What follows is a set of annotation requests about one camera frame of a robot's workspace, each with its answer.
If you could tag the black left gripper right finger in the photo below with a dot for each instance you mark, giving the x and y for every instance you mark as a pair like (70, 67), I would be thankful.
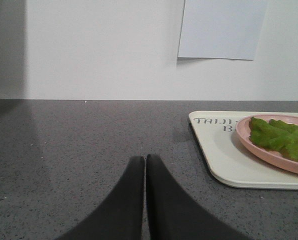
(174, 215)

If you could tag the cream bear serving tray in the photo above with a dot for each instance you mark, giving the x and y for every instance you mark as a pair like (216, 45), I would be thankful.
(226, 157)

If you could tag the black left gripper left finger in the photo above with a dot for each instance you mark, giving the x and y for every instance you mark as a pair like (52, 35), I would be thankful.
(120, 214)

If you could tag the white paper sheet on wall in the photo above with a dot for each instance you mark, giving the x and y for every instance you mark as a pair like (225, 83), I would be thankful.
(221, 29)

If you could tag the pink round plate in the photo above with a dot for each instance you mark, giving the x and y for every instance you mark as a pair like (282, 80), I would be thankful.
(243, 131)

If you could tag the green lettuce leaf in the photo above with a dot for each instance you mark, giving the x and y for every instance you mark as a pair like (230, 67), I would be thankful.
(275, 135)

